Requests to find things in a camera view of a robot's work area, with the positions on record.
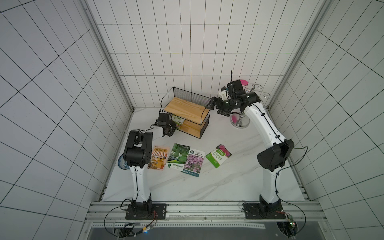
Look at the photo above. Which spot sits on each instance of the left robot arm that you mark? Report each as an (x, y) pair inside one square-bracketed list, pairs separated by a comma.
[(137, 155)]

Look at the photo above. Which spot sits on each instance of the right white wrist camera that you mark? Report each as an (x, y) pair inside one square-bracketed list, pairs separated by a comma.
[(224, 93)]

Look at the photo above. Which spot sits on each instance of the purple flower seed bag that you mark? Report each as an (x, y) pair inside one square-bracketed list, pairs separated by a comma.
[(194, 162)]

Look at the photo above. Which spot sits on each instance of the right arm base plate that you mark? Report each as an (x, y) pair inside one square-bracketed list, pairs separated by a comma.
[(262, 211)]

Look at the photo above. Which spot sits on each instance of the orange striped seed bag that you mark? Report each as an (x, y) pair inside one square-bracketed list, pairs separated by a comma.
[(159, 158)]

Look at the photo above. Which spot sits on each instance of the green white impatiens seed bag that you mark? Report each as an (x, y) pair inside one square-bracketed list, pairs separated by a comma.
[(217, 157)]

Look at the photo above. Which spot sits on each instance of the green vegetable seed bag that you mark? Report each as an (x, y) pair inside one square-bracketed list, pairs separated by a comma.
[(178, 157)]

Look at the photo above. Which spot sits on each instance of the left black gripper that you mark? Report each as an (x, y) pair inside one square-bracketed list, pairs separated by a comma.
[(170, 133)]

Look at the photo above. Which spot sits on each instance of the green pink flower seed bag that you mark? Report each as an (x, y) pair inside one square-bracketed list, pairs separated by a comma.
[(178, 120)]

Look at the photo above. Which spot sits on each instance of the silver wire rack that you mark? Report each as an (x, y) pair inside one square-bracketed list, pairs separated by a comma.
[(263, 94)]

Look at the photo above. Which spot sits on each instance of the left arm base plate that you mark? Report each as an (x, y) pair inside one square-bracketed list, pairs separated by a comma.
[(146, 211)]

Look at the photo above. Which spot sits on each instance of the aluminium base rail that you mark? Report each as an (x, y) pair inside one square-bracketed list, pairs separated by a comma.
[(206, 221)]

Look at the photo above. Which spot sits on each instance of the small electronics board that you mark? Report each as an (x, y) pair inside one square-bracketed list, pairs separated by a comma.
[(289, 229)]

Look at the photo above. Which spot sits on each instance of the black wire mesh shelf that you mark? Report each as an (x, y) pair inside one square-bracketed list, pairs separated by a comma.
[(189, 108)]

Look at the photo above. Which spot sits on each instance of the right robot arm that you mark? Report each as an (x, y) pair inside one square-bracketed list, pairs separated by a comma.
[(278, 148)]

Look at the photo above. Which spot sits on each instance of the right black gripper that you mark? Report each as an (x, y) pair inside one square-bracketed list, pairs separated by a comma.
[(218, 103)]

